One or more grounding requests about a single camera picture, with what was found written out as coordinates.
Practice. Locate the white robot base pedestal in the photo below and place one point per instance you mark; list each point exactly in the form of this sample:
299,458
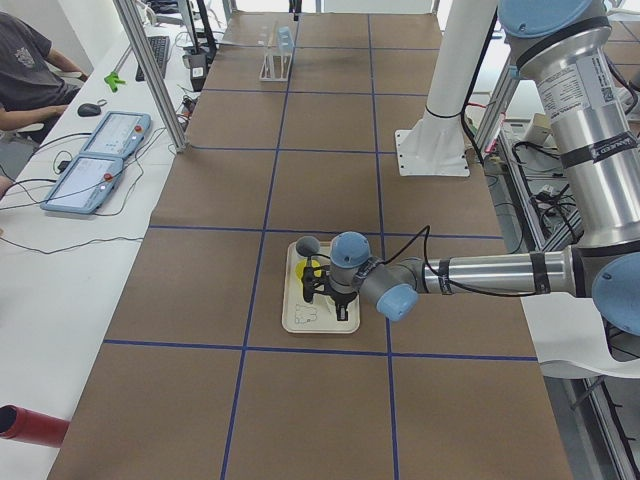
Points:
435,145

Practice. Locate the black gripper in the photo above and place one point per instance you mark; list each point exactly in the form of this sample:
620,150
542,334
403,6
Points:
340,299

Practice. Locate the yellow plastic cup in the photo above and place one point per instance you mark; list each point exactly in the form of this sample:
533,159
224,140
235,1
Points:
300,272

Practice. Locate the green plastic clamp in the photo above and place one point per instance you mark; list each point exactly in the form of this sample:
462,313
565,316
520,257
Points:
114,81

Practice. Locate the upper blue teach pendant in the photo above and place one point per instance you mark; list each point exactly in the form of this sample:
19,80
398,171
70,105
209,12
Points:
118,134

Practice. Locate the light blue plastic cup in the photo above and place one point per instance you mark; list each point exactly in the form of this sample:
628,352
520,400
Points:
285,41

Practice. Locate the white wire cup rack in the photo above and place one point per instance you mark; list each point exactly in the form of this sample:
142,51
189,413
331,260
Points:
275,67

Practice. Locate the blue teach pendant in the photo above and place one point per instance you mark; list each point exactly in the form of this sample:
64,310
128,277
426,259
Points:
118,134
84,185

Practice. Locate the seated person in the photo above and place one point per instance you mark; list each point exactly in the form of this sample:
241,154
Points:
31,92

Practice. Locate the aluminium frame post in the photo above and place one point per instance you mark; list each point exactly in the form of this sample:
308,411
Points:
131,22

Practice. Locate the black box with label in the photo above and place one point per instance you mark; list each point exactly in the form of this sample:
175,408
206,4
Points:
197,65

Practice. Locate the black keyboard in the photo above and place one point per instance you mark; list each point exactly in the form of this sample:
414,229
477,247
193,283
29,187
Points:
160,45

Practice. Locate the lower blue teach pendant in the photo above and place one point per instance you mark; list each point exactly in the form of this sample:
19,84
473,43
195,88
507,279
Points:
84,185

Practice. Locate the grey plastic cup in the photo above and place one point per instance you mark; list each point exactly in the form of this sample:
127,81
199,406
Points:
308,246

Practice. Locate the red cylinder tube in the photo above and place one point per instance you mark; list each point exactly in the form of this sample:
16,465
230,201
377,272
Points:
28,426

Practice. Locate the cream plastic tray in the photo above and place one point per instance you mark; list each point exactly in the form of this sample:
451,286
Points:
316,318

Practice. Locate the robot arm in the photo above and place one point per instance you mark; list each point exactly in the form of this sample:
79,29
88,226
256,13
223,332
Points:
558,45

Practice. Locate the wooden rack dowel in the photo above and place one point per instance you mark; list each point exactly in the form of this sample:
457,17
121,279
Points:
272,40

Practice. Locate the black computer mouse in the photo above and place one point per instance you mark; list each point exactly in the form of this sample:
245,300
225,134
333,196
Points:
89,110

